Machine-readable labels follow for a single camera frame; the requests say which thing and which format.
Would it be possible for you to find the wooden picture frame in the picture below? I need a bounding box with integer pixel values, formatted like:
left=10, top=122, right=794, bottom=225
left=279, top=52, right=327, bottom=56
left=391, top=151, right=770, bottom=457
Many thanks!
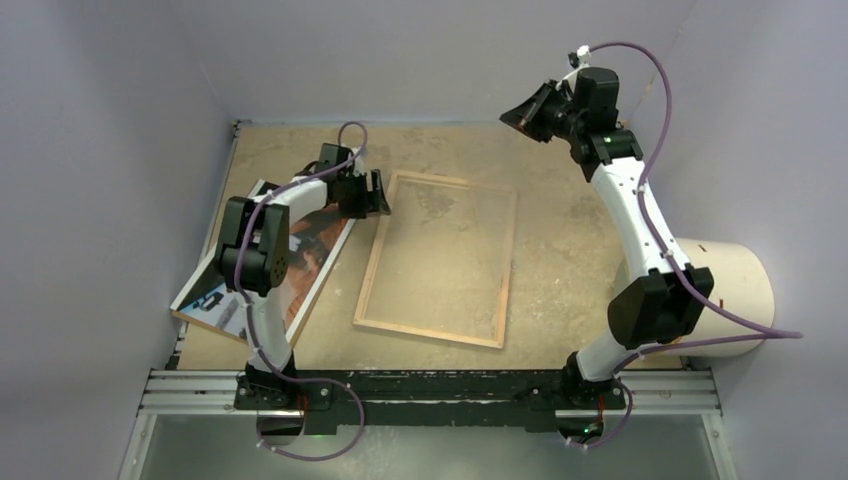
left=353, top=170, right=518, bottom=349

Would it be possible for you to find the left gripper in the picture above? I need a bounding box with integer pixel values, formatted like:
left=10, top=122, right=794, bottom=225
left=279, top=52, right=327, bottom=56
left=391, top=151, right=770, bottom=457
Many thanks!
left=337, top=170, right=388, bottom=218

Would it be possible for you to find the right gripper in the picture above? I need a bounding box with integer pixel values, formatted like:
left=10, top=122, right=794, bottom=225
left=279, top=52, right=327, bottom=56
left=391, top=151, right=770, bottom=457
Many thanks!
left=500, top=80, right=585, bottom=145

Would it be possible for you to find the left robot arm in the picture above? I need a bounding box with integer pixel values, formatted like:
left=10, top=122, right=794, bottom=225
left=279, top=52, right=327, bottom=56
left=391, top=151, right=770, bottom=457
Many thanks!
left=213, top=143, right=392, bottom=409

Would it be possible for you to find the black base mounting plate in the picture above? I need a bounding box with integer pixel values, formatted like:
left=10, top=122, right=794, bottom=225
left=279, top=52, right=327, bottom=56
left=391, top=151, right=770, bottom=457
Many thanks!
left=233, top=369, right=627, bottom=435

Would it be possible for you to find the white cylinder with orange face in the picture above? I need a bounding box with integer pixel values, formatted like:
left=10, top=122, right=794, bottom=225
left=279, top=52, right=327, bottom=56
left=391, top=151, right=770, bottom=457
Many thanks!
left=612, top=238, right=775, bottom=359

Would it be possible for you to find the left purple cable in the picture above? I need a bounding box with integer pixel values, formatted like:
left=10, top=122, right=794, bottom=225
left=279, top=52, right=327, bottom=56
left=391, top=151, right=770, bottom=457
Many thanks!
left=233, top=121, right=370, bottom=463

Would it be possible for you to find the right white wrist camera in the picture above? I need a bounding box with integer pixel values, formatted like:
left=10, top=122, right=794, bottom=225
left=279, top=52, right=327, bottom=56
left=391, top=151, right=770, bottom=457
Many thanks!
left=562, top=45, right=591, bottom=83

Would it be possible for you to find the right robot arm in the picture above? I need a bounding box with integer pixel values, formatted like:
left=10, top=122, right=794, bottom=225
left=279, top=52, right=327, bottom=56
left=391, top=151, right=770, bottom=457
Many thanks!
left=499, top=66, right=714, bottom=407

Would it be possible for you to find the aluminium rail frame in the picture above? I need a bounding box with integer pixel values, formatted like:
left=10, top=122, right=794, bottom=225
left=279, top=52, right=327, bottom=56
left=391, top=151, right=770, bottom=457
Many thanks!
left=139, top=369, right=737, bottom=479

